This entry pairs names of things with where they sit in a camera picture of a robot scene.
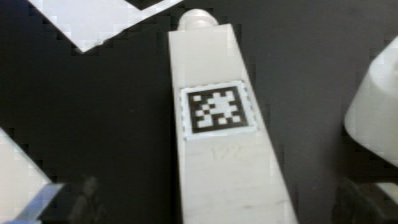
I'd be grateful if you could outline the white desk leg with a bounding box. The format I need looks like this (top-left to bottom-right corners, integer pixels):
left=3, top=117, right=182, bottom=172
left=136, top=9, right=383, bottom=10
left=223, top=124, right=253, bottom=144
left=168, top=9, right=298, bottom=224
left=0, top=128, right=49, bottom=224

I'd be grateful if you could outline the white desk top tray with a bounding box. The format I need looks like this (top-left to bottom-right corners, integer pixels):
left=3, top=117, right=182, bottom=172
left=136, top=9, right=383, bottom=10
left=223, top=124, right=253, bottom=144
left=344, top=37, right=398, bottom=167

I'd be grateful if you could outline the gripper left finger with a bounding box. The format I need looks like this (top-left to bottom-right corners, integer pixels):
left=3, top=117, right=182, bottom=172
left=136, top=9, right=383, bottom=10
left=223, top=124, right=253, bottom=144
left=10, top=183, right=63, bottom=224

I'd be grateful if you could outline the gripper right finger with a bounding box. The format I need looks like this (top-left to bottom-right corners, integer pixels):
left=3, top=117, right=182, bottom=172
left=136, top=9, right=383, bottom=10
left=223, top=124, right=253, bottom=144
left=333, top=178, right=398, bottom=224

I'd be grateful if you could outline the white marker base plate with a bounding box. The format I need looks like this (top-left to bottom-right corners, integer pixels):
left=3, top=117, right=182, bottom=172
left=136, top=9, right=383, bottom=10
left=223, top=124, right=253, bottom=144
left=28, top=0, right=182, bottom=52

